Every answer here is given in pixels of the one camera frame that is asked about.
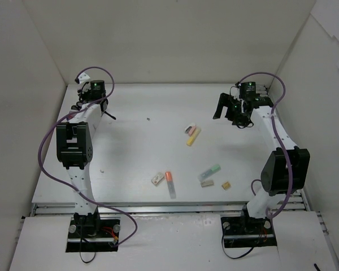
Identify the small tan staples box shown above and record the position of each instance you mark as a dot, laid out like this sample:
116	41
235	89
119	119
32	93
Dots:
226	185

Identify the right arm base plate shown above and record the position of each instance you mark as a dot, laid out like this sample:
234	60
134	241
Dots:
242	232

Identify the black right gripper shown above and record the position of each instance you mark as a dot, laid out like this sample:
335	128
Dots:
231	106

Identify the pink mini stapler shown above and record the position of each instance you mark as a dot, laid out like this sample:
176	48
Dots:
190	129

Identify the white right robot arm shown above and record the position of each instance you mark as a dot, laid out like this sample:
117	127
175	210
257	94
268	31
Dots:
286	167

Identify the aluminium rail frame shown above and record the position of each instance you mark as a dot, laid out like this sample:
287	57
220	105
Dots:
284	172

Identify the orange cap highlighter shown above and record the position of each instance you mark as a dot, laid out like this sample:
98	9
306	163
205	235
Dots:
170	184

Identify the white eraser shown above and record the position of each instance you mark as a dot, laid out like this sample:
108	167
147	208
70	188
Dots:
207	183

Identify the green highlighter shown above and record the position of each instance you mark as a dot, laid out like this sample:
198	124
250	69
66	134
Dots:
209	172

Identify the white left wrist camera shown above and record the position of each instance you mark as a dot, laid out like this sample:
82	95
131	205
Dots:
82	78

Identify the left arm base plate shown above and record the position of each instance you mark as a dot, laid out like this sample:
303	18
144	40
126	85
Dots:
85	240

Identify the white compartment organizer box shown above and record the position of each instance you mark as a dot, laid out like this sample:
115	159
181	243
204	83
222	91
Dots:
92	115

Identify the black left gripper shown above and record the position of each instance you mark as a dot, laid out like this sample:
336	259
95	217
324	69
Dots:
83	98

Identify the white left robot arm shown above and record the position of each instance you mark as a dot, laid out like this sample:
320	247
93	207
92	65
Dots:
74	149

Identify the yellow highlighter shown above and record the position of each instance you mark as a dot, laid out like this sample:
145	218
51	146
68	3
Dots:
193	137

